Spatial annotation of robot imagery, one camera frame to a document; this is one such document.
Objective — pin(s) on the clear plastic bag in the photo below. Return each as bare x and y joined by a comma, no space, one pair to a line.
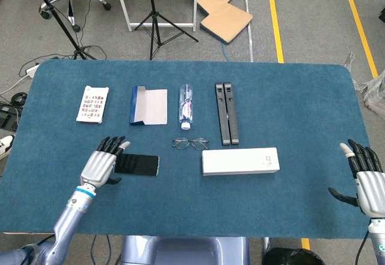
376,93

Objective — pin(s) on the black waste bin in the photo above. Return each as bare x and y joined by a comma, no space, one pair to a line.
294,257

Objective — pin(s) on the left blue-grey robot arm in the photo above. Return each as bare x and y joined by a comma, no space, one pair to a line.
67,216

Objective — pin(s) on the smartphone with teal back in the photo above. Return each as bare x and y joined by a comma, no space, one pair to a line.
138,164

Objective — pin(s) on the black camera tripod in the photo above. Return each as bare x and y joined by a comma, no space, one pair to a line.
154,15

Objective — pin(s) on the white black sneaker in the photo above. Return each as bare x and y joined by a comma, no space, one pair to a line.
6,146

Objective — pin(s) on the white desk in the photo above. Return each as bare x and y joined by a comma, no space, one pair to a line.
168,24

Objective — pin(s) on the blue-grey robot torso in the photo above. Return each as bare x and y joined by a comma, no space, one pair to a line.
180,250

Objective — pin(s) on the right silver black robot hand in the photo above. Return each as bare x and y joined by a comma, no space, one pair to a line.
371,186

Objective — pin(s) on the clear plastic water bottle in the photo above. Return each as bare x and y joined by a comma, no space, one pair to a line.
186,108

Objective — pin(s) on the blue table cloth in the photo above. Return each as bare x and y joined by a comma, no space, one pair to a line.
300,111

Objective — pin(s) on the white paperback book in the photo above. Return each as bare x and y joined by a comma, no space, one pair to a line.
91,105

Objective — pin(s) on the black slanted light stand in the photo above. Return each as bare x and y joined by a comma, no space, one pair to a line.
78,49

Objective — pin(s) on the long white cardboard box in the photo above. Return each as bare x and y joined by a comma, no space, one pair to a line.
240,161

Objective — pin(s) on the open blue cardboard box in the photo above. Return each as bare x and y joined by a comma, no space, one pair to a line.
153,108

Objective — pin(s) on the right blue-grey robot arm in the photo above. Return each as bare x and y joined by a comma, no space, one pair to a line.
377,238

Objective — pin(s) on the black folded laptop stand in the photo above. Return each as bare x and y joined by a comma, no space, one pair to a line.
223,117

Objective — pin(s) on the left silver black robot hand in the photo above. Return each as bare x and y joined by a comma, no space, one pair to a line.
100,165

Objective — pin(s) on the thin black-rimmed glasses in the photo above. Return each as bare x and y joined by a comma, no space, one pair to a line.
181,144

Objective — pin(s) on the white power strip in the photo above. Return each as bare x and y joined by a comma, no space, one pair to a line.
31,71

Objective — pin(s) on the black floor box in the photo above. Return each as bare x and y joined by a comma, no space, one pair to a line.
7,114

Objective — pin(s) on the tan cardboard sheet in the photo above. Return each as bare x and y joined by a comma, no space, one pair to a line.
222,3

